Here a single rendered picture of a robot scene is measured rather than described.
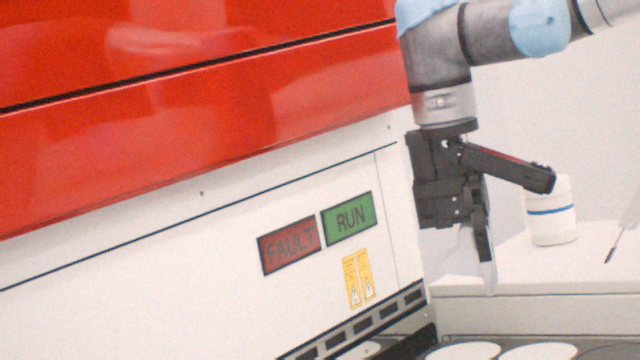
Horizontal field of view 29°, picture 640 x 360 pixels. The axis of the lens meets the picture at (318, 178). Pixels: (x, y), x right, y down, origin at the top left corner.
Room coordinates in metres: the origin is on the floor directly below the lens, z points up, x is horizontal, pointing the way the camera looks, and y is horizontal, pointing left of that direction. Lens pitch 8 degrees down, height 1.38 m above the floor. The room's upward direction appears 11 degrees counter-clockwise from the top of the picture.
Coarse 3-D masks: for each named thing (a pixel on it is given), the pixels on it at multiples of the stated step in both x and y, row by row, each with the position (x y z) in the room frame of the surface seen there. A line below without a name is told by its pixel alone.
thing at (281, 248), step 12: (288, 228) 1.52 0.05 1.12; (300, 228) 1.53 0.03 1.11; (312, 228) 1.55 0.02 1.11; (264, 240) 1.48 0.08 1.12; (276, 240) 1.49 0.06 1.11; (288, 240) 1.51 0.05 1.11; (300, 240) 1.53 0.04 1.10; (312, 240) 1.55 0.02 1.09; (264, 252) 1.47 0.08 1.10; (276, 252) 1.49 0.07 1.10; (288, 252) 1.51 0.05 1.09; (300, 252) 1.53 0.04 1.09; (276, 264) 1.49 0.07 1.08
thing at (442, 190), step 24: (408, 144) 1.45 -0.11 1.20; (432, 144) 1.45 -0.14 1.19; (456, 144) 1.44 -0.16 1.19; (432, 168) 1.45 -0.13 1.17; (456, 168) 1.45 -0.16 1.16; (432, 192) 1.43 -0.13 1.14; (456, 192) 1.43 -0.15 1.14; (480, 192) 1.42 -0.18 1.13; (432, 216) 1.44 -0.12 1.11; (456, 216) 1.43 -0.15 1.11
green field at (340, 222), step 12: (348, 204) 1.62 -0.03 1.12; (360, 204) 1.64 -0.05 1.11; (372, 204) 1.66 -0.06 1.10; (324, 216) 1.57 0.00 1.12; (336, 216) 1.59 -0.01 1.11; (348, 216) 1.61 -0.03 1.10; (360, 216) 1.64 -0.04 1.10; (372, 216) 1.66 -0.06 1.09; (336, 228) 1.59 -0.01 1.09; (348, 228) 1.61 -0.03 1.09; (360, 228) 1.63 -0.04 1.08; (336, 240) 1.59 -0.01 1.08
